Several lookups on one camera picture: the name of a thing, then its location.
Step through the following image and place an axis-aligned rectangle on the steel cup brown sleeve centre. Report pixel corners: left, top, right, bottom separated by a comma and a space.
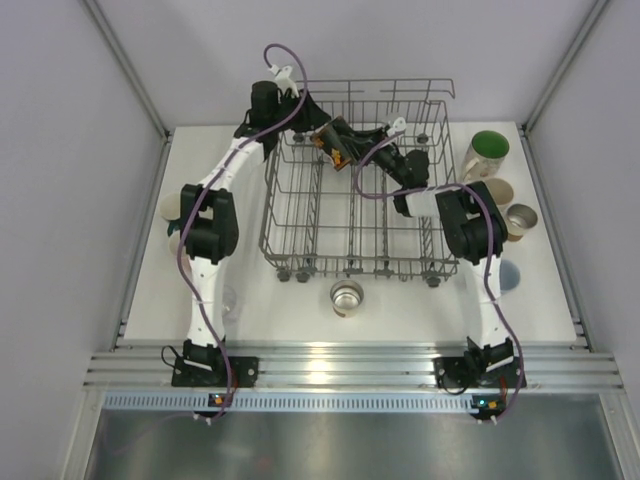
329, 279, 365, 318

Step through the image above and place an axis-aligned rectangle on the grey wire dish rack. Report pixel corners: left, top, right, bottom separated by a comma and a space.
259, 78, 457, 286

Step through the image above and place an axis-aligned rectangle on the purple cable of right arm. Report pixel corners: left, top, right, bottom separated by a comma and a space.
102, 44, 309, 454

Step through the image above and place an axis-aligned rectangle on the light blue mug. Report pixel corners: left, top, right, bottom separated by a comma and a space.
499, 259, 521, 294

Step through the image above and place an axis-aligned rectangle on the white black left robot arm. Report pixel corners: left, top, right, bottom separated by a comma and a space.
313, 117, 520, 395

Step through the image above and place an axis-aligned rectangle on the beige plain cup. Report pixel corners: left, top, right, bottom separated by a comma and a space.
484, 178, 514, 211

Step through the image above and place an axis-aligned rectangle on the cream mug with handle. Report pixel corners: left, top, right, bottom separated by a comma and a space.
168, 231, 186, 258

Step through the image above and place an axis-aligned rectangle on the perforated blue-grey cable tray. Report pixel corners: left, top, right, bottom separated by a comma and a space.
103, 392, 486, 413

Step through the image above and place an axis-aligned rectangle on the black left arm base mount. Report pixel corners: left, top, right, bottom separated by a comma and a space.
433, 356, 527, 395

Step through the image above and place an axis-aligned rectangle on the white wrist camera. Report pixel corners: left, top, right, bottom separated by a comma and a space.
383, 115, 407, 137
269, 64, 300, 98

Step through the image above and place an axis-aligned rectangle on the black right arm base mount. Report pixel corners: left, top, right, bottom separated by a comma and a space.
171, 346, 260, 388

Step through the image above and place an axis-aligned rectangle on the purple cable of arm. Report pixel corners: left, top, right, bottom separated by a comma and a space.
102, 44, 309, 454
352, 137, 524, 424

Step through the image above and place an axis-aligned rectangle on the white cup teal base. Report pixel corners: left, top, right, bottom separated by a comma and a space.
159, 192, 181, 237

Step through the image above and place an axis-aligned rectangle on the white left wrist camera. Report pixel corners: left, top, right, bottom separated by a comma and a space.
383, 115, 407, 137

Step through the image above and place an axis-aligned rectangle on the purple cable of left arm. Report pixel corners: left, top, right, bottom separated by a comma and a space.
352, 137, 524, 424

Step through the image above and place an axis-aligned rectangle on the black skull mug red inside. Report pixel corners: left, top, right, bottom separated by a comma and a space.
311, 120, 354, 171

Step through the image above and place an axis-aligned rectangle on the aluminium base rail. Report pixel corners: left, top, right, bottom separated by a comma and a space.
83, 341, 624, 394

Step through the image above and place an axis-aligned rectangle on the cream mug green inside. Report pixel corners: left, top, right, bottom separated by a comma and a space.
459, 130, 510, 182

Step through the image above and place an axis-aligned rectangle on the clear glass tumbler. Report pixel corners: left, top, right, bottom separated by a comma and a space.
222, 285, 240, 323

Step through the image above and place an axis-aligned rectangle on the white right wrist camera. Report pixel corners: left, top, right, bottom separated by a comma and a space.
269, 64, 300, 98

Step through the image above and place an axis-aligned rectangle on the aluminium corner frame post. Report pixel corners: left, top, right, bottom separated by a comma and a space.
79, 0, 171, 143

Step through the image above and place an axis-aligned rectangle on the pink mug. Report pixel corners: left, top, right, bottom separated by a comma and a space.
180, 256, 192, 278

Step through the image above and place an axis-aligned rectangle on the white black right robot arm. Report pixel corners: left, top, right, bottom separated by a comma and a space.
179, 81, 330, 374

